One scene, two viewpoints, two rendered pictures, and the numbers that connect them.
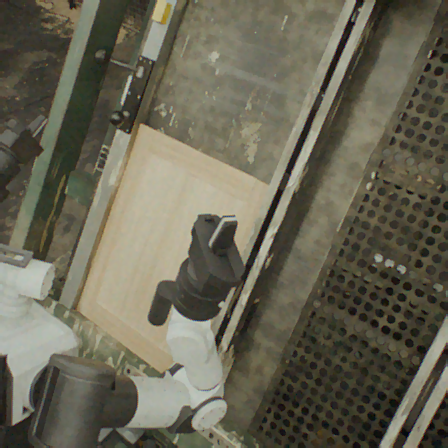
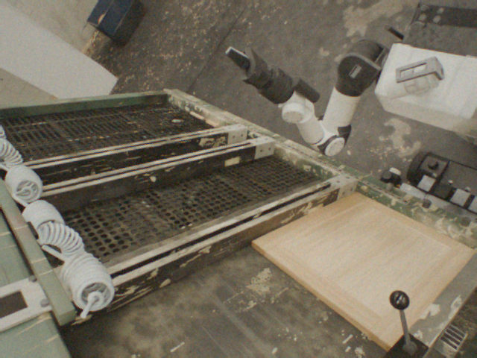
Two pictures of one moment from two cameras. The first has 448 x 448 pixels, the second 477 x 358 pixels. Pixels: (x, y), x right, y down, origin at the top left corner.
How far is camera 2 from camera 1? 1.27 m
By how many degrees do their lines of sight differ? 75
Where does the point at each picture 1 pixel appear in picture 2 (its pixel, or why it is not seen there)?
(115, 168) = (428, 315)
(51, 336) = not seen: hidden behind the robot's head
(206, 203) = (318, 258)
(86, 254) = (466, 270)
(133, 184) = not seen: hidden behind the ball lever
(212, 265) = (248, 51)
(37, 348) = (388, 65)
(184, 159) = (335, 291)
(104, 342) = (432, 218)
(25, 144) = not seen: outside the picture
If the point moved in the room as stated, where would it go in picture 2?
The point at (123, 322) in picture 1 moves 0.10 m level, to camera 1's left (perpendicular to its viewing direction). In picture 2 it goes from (417, 230) to (451, 225)
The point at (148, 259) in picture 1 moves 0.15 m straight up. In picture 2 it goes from (388, 251) to (376, 242)
